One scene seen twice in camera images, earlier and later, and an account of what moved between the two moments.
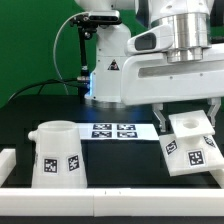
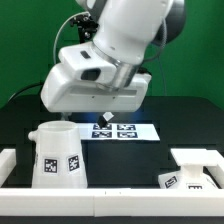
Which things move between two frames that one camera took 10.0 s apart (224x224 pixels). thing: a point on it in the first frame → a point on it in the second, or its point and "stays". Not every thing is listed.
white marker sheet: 116,131 stays
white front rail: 112,202 stays
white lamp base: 189,150 → 191,175
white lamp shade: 59,161 stays
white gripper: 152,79 → 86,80
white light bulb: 33,135 stays
